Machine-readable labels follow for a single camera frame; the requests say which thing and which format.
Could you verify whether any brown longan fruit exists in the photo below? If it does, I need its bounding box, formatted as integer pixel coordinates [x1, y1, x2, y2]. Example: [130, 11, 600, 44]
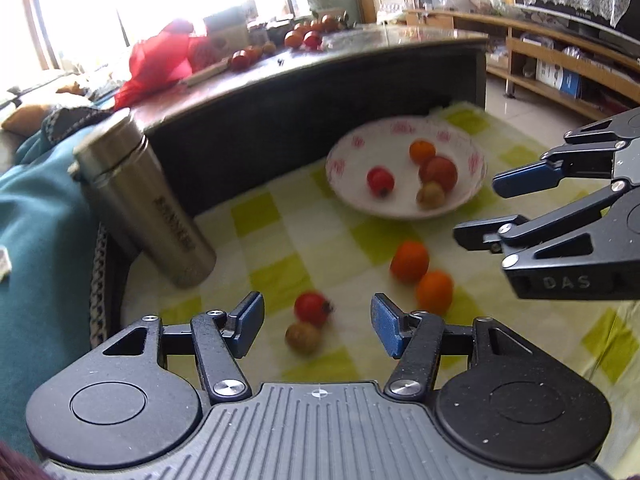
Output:
[284, 322, 322, 356]

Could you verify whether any large red tomato in bowl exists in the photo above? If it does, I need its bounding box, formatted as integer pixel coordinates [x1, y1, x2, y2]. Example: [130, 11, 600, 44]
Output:
[419, 156, 458, 193]

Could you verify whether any red plastic bag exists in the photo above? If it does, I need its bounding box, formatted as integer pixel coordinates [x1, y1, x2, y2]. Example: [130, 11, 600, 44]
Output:
[114, 20, 220, 110]

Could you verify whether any red oval tomato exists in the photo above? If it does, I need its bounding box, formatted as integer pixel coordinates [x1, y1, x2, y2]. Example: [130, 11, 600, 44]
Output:
[367, 167, 395, 198]

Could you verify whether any red tomato with stem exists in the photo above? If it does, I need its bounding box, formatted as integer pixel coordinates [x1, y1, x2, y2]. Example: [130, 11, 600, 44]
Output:
[294, 292, 333, 328]

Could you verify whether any white floral bowl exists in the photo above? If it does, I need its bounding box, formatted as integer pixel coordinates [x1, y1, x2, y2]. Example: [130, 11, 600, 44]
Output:
[326, 116, 487, 220]

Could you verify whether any wooden tv stand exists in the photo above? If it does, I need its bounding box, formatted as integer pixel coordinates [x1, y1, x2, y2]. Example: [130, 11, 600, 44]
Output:
[406, 10, 639, 119]

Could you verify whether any green checkered tablecloth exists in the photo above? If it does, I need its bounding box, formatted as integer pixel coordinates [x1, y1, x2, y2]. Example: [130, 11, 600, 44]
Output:
[119, 101, 640, 480]

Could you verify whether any small orange kumquat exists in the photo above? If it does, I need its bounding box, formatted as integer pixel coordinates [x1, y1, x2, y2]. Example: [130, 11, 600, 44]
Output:
[409, 139, 436, 166]

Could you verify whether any brown longan in bowl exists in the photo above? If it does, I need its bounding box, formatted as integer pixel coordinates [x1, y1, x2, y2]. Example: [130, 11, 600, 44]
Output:
[416, 181, 447, 210]

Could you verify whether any stainless steel thermos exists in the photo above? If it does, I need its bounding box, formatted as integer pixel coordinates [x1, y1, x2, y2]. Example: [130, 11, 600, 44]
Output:
[68, 108, 217, 288]

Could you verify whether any dark coffee table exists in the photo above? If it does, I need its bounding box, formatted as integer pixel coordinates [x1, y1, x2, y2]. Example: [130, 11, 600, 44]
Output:
[131, 25, 488, 216]

